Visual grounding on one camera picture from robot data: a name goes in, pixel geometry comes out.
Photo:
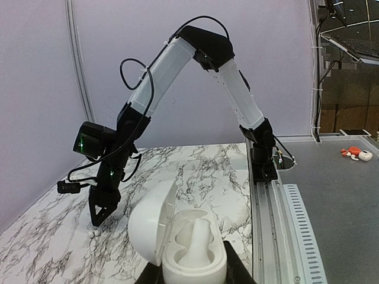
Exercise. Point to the front aluminium rail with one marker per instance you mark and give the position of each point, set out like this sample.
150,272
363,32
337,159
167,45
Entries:
284,247

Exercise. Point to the stacked cardboard boxes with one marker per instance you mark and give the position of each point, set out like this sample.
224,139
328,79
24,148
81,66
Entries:
335,117

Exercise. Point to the white earbud charging case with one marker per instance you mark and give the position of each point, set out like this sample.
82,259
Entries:
153,227

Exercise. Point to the tilted laptop on stand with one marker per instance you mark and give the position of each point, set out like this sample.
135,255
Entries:
359,40

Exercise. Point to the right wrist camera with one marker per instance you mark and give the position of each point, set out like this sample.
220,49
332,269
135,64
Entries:
64,187

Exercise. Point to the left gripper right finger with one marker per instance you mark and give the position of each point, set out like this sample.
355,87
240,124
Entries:
237,273

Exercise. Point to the orange and white earbud set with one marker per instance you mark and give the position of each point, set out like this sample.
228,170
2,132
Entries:
356,154

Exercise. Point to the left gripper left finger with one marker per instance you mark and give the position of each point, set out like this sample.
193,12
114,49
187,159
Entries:
151,274

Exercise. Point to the right aluminium corner post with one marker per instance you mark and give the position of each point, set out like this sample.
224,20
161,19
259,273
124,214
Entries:
77,59

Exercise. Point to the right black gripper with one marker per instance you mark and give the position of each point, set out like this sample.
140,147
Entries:
105,195

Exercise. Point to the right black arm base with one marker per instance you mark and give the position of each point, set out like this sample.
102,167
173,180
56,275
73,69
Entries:
268,172

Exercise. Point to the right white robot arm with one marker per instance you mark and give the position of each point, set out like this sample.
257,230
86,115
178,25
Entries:
165,106

